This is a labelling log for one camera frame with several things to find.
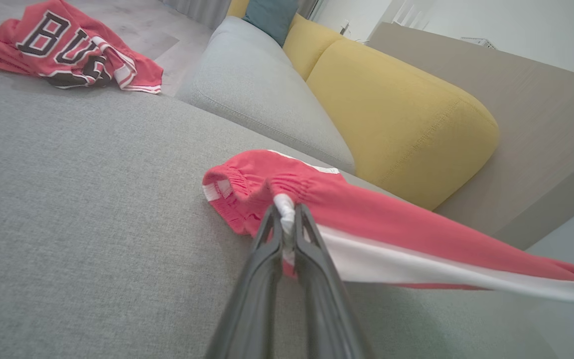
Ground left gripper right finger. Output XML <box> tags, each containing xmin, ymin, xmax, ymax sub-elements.
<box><xmin>294</xmin><ymin>203</ymin><xmax>372</xmax><ymax>359</ymax></box>

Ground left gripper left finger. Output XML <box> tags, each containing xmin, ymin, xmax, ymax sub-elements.
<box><xmin>205</xmin><ymin>204</ymin><xmax>285</xmax><ymax>359</ymax></box>

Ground red shorts with white stripe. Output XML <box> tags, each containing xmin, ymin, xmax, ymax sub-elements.
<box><xmin>202</xmin><ymin>150</ymin><xmax>574</xmax><ymax>304</ymax></box>

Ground red basketball jersey number 23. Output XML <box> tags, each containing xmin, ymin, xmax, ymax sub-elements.
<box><xmin>0</xmin><ymin>0</ymin><xmax>164</xmax><ymax>94</ymax></box>

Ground grey-brown wooden side panel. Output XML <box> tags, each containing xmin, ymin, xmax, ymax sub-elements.
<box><xmin>367</xmin><ymin>22</ymin><xmax>574</xmax><ymax>250</ymax></box>

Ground large grey sofa seat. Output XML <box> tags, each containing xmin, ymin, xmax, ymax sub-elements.
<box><xmin>0</xmin><ymin>65</ymin><xmax>562</xmax><ymax>359</ymax></box>

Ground large yellow sofa back cushion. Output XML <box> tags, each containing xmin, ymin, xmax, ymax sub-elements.
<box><xmin>307</xmin><ymin>39</ymin><xmax>499</xmax><ymax>210</ymax></box>

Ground grey sofa seat cushion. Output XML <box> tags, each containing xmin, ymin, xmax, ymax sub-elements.
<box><xmin>175</xmin><ymin>16</ymin><xmax>356</xmax><ymax>175</ymax></box>

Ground small yellow sofa back cushion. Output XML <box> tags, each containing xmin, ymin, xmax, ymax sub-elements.
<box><xmin>283</xmin><ymin>14</ymin><xmax>343</xmax><ymax>80</ymax></box>

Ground teal throw pillow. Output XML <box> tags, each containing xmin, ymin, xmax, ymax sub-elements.
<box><xmin>242</xmin><ymin>0</ymin><xmax>300</xmax><ymax>47</ymax></box>

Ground grey curtain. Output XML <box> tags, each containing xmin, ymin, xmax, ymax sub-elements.
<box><xmin>160</xmin><ymin>0</ymin><xmax>233</xmax><ymax>30</ymax></box>

